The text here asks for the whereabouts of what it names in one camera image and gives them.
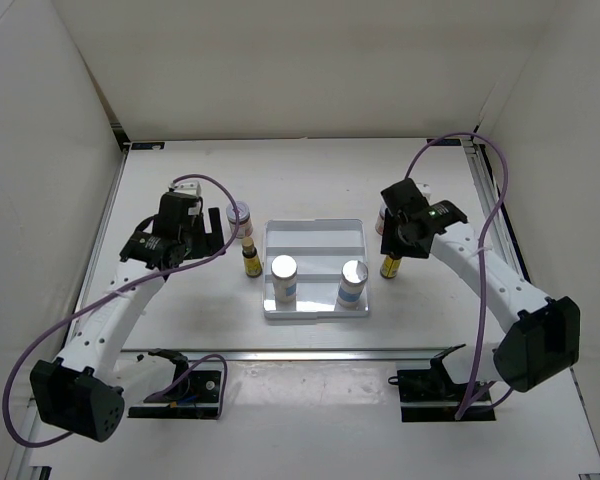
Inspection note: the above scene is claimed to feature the red-lid spice jar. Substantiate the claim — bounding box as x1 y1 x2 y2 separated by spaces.
375 209 386 235
226 201 253 239

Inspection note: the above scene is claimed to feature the small yellow-label bottle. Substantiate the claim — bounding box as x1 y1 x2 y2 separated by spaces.
380 254 402 279
241 236 262 278

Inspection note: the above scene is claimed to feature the white silver-cap bottle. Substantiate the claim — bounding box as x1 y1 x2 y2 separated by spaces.
271 255 297 303
337 260 368 308

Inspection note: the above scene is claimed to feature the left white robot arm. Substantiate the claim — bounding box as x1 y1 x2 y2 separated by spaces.
30 190 224 442

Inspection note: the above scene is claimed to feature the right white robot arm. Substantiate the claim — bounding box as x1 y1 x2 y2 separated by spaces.
381 179 581 400

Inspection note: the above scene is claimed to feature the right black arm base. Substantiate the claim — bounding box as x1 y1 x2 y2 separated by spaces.
387 344 466 423

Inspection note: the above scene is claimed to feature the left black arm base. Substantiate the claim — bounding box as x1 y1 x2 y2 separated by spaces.
127 349 228 420

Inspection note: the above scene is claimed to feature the white three-compartment tray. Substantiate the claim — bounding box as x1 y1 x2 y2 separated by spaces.
262 219 370 323

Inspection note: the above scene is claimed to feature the right blue corner label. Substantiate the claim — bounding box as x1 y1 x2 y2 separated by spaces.
434 138 462 147

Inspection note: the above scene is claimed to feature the blue corner label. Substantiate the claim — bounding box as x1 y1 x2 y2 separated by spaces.
434 138 462 147
130 142 165 151

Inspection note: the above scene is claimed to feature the left blue corner label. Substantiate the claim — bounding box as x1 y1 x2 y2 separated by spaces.
130 142 165 151

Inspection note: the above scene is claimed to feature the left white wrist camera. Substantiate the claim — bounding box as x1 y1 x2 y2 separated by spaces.
168 179 202 197

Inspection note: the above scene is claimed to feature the aluminium front rail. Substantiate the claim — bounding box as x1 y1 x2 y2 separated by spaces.
115 346 473 363

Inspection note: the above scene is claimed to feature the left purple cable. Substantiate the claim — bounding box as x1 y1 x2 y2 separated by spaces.
1 174 241 447

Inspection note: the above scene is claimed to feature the purple cable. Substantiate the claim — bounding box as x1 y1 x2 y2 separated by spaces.
403 131 510 421
1 174 241 447

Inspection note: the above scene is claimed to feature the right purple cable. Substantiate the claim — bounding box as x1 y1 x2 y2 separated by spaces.
403 131 510 421

